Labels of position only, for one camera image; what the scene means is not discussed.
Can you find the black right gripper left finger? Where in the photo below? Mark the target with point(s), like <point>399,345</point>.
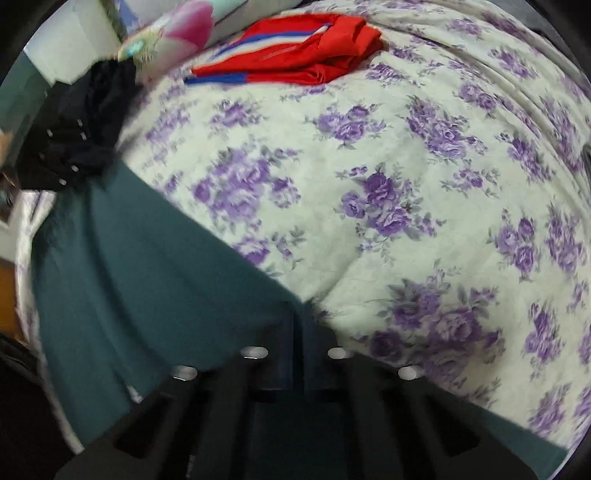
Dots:
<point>196,425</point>

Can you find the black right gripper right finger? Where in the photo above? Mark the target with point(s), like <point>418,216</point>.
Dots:
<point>370,424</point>

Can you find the dark teal sweatpants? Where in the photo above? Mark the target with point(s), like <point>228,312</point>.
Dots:
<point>127,289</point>

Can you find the purple floral bed sheet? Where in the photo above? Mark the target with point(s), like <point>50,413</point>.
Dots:
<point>432,206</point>

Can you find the navy blue folded pants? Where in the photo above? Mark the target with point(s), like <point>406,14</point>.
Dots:
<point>73,137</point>

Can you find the red white blue garment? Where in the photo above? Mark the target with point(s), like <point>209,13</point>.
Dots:
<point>307,49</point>

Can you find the floral pink teal pillow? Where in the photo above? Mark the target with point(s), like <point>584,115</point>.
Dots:
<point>180,34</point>

